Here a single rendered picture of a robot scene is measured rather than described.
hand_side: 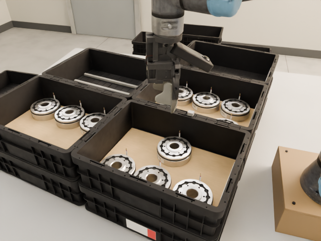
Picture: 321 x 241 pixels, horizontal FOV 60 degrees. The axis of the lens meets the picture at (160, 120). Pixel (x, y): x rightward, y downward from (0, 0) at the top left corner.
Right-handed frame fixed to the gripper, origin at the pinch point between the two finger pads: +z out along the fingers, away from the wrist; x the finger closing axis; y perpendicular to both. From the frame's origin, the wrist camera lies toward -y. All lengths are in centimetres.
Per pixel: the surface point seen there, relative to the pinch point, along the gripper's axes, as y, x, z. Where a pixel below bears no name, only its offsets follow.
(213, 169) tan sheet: -10.6, 11.1, 15.9
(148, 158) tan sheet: 7.5, 5.1, 16.1
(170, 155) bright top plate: 1.3, 7.3, 12.9
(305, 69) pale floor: -186, -207, 100
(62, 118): 35.5, -14.2, 13.4
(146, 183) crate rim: 9.1, 23.0, 5.9
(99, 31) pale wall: 56, -340, 95
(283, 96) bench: -62, -45, 29
